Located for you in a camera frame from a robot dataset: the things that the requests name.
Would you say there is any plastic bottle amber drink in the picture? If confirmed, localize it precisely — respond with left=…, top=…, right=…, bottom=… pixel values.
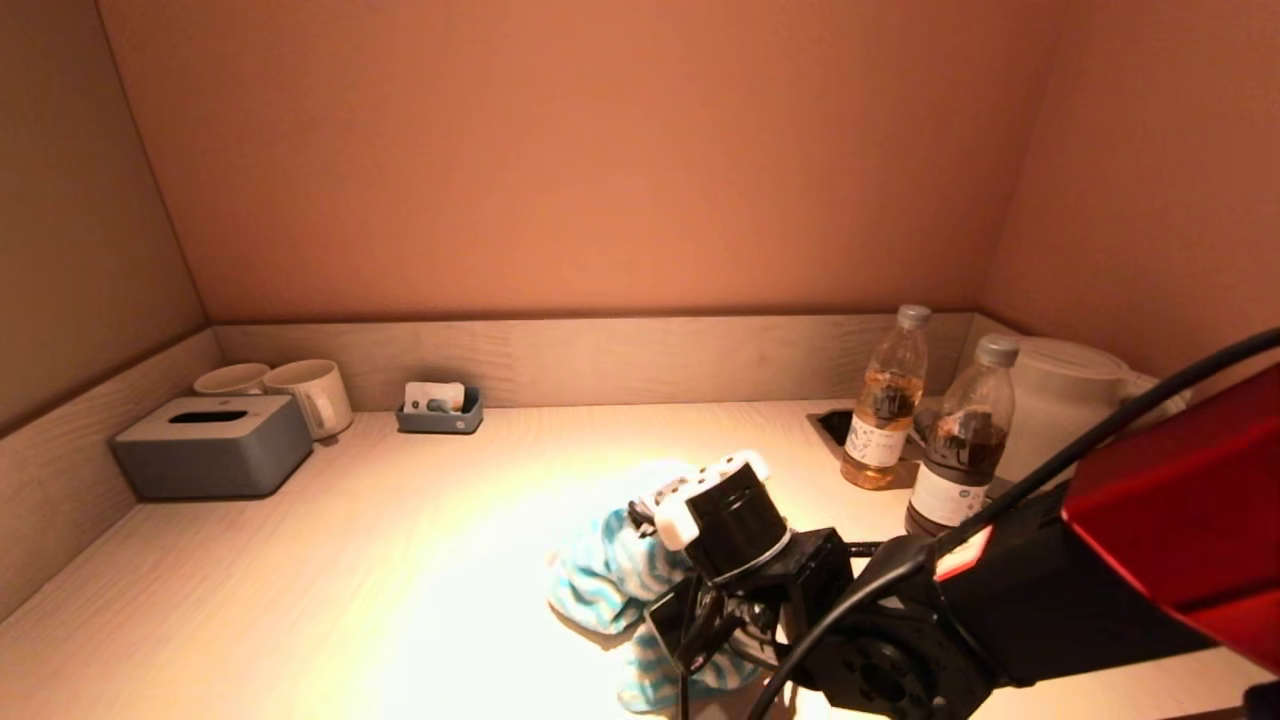
left=839, top=305, right=931, bottom=491

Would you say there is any small grey tray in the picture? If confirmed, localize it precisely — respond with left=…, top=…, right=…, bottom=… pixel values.
left=395, top=388, right=483, bottom=437

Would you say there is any blue white striped cloth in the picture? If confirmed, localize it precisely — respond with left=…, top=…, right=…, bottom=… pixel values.
left=547, top=460, right=771, bottom=713

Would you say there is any white ceramic mug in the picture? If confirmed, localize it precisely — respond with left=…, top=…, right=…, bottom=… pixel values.
left=193, top=364, right=272, bottom=399
left=263, top=360, right=353, bottom=443

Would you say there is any white electric kettle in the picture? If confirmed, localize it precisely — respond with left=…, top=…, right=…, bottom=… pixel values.
left=990, top=336, right=1191, bottom=487

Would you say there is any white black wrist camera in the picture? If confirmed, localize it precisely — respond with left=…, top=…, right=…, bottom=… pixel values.
left=655, top=450, right=793, bottom=583

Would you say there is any plastic bottle dark drink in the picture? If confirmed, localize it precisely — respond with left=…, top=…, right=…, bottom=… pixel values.
left=905, top=334, right=1021, bottom=538

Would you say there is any white sachet packet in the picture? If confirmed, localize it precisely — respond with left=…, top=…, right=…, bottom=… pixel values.
left=403, top=382, right=465, bottom=415

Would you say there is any grey tissue box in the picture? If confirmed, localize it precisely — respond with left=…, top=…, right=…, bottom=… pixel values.
left=110, top=396, right=313, bottom=502

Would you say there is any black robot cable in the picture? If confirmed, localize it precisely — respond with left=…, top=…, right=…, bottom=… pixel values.
left=745, top=328, right=1280, bottom=720

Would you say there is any recessed dark socket panel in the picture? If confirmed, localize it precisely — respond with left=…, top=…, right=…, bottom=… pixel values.
left=806, top=405, right=926, bottom=491

